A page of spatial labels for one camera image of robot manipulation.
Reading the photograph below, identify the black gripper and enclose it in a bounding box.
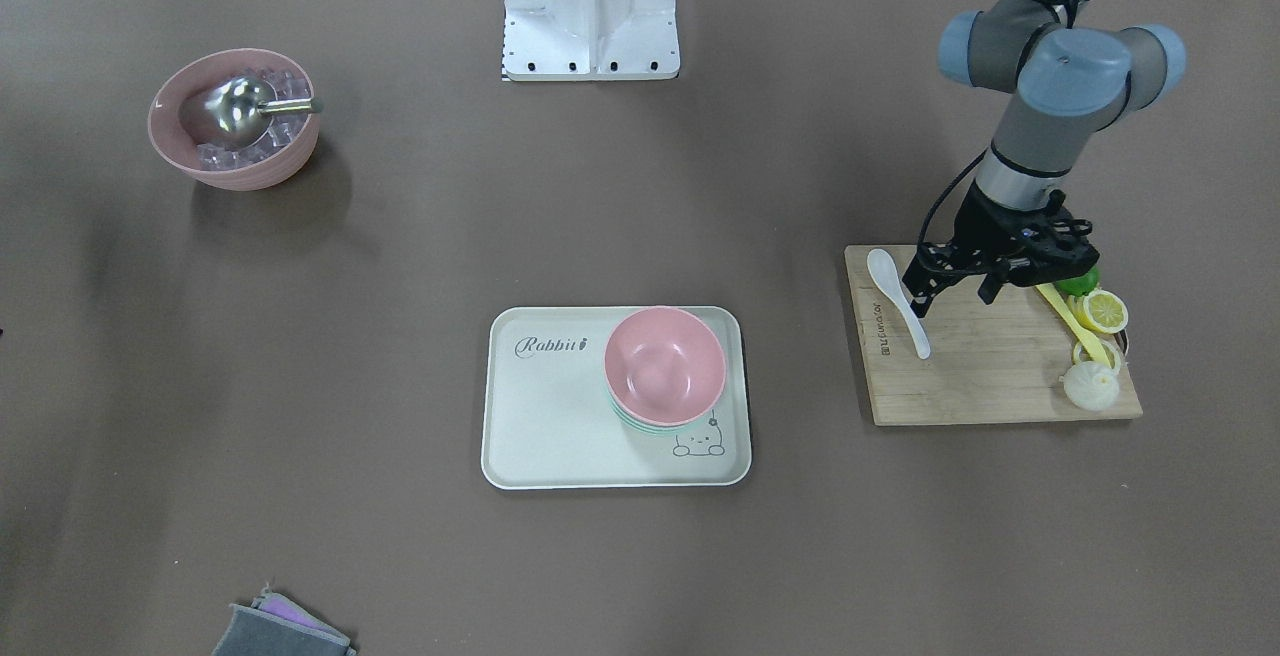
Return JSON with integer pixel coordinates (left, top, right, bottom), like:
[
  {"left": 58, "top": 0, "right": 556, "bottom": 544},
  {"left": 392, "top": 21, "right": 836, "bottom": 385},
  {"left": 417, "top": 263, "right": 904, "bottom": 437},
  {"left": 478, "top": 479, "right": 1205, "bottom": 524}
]
[{"left": 902, "top": 185, "right": 1100, "bottom": 320}]

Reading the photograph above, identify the small pink bowl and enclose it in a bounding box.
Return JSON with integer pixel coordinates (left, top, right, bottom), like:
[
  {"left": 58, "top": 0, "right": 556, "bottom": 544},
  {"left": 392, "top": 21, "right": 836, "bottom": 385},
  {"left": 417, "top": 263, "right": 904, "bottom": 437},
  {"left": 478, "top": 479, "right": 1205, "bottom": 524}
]
[{"left": 603, "top": 306, "right": 728, "bottom": 425}]

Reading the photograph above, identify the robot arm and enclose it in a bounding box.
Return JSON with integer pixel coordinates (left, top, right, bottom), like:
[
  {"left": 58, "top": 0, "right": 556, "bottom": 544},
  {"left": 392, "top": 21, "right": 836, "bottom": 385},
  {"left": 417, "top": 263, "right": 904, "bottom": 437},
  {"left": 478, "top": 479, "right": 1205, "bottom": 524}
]
[{"left": 902, "top": 0, "right": 1187, "bottom": 316}]

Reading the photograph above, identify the white ceramic spoon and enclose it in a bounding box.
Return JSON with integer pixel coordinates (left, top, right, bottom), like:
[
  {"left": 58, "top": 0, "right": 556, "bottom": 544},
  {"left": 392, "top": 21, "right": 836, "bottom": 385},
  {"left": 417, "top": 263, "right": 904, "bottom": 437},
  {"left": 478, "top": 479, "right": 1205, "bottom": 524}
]
[{"left": 867, "top": 249, "right": 932, "bottom": 360}]

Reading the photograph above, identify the yellow plastic spoon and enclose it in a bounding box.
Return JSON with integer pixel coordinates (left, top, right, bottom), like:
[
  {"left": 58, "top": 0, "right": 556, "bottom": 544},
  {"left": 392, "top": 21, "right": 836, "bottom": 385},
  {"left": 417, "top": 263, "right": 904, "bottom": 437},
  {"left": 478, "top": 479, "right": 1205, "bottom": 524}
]
[{"left": 1034, "top": 284, "right": 1100, "bottom": 350}]

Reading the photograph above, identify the upper green bowl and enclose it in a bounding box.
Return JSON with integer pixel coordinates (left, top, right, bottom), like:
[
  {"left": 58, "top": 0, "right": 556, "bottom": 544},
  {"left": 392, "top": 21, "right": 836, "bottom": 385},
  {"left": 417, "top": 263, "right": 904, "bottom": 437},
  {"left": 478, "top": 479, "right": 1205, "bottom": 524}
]
[{"left": 605, "top": 390, "right": 721, "bottom": 434}]

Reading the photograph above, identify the large pink ice bowl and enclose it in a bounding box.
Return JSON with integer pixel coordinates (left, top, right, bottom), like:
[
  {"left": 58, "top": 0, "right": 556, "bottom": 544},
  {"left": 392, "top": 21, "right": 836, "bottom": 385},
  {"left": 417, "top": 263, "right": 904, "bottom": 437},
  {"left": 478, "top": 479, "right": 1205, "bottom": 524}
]
[{"left": 147, "top": 47, "right": 321, "bottom": 191}]

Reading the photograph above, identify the wooden cutting board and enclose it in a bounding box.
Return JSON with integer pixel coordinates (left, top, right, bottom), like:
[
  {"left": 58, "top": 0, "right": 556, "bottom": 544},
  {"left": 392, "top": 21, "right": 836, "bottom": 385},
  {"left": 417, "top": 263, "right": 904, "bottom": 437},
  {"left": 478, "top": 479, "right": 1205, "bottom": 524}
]
[{"left": 844, "top": 245, "right": 1143, "bottom": 425}]

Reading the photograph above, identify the green lime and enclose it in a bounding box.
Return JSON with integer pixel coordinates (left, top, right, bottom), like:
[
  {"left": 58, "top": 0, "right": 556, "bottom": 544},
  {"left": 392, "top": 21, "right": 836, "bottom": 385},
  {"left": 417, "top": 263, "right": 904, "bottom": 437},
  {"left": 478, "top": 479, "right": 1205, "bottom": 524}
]
[{"left": 1053, "top": 265, "right": 1100, "bottom": 297}]

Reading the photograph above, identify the lemon slice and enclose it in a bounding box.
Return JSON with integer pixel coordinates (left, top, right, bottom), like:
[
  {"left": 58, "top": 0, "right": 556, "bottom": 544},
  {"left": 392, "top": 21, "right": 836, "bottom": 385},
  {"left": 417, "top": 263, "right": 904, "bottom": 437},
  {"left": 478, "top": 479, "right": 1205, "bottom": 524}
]
[
  {"left": 1071, "top": 338, "right": 1126, "bottom": 373},
  {"left": 1075, "top": 288, "right": 1130, "bottom": 334}
]

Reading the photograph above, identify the white steamed bun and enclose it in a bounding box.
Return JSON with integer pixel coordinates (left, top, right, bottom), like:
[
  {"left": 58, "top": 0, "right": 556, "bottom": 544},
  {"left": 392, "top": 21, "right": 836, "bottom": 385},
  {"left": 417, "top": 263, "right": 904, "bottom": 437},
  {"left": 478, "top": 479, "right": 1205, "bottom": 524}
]
[{"left": 1060, "top": 361, "right": 1120, "bottom": 413}]

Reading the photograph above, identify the cream serving tray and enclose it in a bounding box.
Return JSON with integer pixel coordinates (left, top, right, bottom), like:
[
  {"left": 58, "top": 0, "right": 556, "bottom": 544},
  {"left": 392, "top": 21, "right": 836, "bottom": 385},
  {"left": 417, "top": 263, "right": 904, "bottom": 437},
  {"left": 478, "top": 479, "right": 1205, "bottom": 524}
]
[{"left": 480, "top": 306, "right": 753, "bottom": 489}]

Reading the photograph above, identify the metal ice scoop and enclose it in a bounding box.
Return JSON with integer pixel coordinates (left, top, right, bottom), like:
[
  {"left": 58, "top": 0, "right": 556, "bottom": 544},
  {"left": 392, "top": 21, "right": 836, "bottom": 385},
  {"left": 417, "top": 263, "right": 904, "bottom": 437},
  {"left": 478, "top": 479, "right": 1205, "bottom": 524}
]
[{"left": 178, "top": 74, "right": 323, "bottom": 150}]

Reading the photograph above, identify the purple folded cloth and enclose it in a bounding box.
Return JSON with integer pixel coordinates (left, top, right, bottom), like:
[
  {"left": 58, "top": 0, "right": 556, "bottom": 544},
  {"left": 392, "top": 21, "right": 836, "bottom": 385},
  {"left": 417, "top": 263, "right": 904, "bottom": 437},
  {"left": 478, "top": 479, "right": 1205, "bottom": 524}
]
[{"left": 250, "top": 588, "right": 346, "bottom": 638}]

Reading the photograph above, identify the grey folded cloth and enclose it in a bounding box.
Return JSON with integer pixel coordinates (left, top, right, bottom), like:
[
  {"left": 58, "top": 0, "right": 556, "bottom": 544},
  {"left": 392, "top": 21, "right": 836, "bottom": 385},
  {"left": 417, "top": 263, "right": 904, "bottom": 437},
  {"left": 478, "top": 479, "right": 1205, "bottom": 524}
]
[{"left": 211, "top": 605, "right": 358, "bottom": 655}]

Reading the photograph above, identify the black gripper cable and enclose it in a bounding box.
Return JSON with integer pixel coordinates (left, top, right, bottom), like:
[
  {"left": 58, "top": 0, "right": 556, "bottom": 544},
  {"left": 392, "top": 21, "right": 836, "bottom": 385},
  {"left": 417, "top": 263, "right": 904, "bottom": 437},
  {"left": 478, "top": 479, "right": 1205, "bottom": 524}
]
[{"left": 915, "top": 151, "right": 991, "bottom": 258}]

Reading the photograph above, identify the white camera post base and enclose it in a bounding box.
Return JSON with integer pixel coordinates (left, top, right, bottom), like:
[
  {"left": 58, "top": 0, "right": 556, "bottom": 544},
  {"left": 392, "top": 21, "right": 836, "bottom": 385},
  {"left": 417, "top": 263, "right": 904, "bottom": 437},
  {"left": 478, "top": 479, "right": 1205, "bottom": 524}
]
[{"left": 500, "top": 0, "right": 681, "bottom": 82}]

